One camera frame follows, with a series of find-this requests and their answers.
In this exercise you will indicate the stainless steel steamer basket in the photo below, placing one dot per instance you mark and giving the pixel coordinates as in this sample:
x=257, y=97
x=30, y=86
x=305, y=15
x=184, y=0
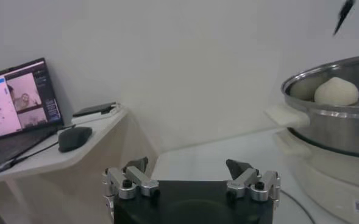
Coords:
x=334, y=134

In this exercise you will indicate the black smartphone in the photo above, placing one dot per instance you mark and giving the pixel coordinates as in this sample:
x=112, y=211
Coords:
x=94, y=109

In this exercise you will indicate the black laptop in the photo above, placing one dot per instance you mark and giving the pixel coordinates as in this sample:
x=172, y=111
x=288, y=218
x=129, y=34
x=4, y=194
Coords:
x=14, y=103

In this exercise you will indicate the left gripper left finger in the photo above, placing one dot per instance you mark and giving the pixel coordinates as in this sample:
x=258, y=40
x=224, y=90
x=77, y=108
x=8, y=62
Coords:
x=139, y=180

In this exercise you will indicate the white side desk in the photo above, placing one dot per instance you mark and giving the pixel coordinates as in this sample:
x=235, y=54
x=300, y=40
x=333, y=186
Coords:
x=45, y=162

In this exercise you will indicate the white steamed baozi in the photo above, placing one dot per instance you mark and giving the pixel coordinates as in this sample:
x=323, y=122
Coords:
x=336, y=92

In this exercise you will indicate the black computer mouse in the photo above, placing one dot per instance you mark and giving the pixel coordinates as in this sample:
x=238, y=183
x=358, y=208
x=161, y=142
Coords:
x=75, y=139

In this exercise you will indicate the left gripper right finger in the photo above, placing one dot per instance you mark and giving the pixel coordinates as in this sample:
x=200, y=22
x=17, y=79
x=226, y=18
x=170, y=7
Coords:
x=243, y=180

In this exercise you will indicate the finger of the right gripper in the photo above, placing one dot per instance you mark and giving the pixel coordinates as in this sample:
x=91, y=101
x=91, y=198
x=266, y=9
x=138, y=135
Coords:
x=344, y=13

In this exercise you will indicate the cream electric cooker base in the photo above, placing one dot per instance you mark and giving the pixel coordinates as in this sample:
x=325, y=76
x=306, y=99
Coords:
x=319, y=182

